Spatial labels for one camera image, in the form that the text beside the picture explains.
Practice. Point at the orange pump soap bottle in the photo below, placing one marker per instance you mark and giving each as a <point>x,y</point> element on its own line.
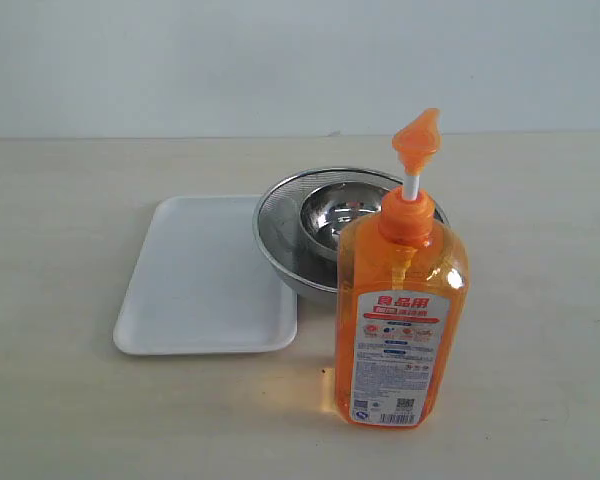
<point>403,278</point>

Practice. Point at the large steel mesh strainer bowl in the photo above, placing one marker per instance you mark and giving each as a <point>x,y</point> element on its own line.
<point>280,238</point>

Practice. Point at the small stainless steel bowl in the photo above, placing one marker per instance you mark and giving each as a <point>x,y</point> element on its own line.
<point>327,210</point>

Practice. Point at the white rectangular plastic tray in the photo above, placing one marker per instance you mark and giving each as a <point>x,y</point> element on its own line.
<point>201,285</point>

